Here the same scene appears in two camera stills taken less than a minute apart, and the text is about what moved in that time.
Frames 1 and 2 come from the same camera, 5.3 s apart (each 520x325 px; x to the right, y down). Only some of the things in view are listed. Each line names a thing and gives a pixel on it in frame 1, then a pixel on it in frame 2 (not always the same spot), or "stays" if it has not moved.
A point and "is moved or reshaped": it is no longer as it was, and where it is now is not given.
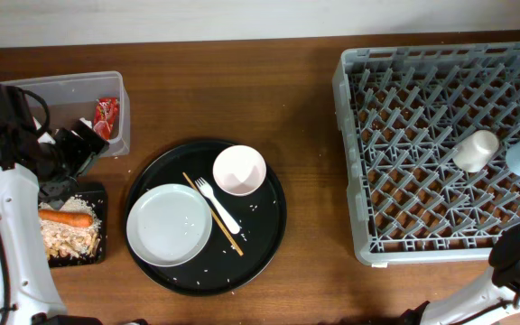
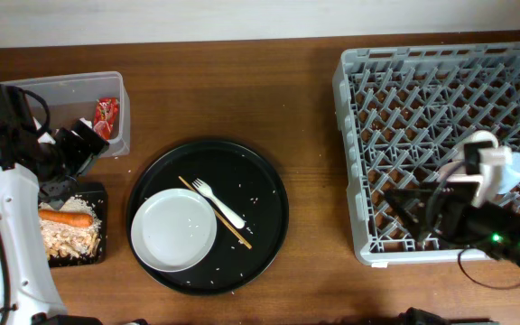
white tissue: [45, 137] stays
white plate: [169, 225] is moved or reshaped
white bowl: [239, 170] -> [489, 178]
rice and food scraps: [63, 239] stays
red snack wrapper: [106, 113] stays
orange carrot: [67, 218] stays
